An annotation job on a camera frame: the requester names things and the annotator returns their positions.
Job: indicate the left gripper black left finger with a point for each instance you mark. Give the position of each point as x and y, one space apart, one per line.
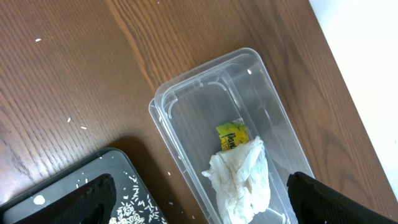
92 203

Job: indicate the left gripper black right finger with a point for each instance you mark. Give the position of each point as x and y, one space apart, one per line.
315 203

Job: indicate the pile of white rice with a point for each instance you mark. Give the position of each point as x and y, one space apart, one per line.
134 204

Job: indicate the yellow green snack wrapper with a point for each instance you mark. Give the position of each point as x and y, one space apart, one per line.
232 134

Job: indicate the black waste tray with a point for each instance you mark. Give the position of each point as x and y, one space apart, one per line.
105 161

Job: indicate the clear plastic bin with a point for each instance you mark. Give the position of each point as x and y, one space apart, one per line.
188 109

